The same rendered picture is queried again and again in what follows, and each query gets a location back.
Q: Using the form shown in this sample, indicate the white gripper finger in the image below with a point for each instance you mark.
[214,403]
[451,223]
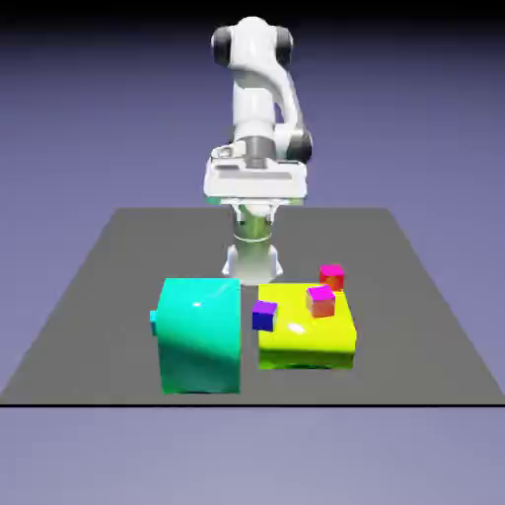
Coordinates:
[240,214]
[270,214]

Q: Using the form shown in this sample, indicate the large teal box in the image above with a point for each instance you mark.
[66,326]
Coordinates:
[199,335]

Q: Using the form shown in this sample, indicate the small red cube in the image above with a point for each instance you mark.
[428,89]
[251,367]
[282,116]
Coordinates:
[321,303]
[332,277]

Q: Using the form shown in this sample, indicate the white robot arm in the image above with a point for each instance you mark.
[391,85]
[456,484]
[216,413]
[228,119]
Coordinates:
[252,71]

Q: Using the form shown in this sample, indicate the large yellow box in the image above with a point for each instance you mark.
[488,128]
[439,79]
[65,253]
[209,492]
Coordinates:
[303,339]

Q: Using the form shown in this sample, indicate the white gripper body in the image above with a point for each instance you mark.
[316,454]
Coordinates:
[255,182]

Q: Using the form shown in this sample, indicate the small blue cube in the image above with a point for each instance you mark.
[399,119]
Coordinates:
[263,318]

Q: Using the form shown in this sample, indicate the small cyan cube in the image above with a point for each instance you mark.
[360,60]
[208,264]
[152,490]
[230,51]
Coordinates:
[153,321]

